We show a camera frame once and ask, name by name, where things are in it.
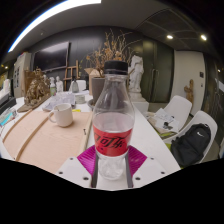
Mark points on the small yellow sticker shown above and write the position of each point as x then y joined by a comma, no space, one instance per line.
76,110

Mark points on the printed newspaper sheets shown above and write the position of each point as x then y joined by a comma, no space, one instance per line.
60,100

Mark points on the wooden figure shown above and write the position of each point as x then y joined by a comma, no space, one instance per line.
189,91

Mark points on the black backpack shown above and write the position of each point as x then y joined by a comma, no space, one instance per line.
191,143

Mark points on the colourful painting sheet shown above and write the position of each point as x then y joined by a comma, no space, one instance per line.
6,116

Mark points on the dried plant in grey pot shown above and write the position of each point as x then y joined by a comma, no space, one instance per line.
98,88

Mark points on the beige wooden drawing board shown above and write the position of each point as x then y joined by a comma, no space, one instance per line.
50,140

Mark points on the small grey ceramic cup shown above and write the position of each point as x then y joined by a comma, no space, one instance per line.
80,98

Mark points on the brown cardboard box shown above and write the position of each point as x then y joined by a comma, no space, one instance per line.
90,79

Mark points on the loose papers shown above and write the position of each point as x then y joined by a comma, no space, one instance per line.
163,120

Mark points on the small white plaster bust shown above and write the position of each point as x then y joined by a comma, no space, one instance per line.
59,84

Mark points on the clear red-labelled drink bottle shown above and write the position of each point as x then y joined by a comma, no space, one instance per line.
113,130

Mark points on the round ceiling spotlight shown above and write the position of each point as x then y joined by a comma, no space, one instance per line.
169,37
203,37

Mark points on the long ceiling strip light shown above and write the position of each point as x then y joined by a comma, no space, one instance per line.
43,13

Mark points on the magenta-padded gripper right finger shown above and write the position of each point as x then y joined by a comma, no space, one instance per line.
136,160

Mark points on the white cabinet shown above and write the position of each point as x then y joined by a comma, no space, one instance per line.
20,71

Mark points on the black flat boxes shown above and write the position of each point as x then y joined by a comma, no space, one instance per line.
5,101

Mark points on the white ceramic mug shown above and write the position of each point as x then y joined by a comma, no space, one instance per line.
62,115

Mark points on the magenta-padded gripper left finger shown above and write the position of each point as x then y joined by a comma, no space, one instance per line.
86,160

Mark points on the brown clay sculpture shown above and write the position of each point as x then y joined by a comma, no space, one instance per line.
36,90

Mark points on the black wall screen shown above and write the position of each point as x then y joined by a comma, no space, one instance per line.
51,56

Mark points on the wooden easel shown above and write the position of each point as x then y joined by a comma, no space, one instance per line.
71,69

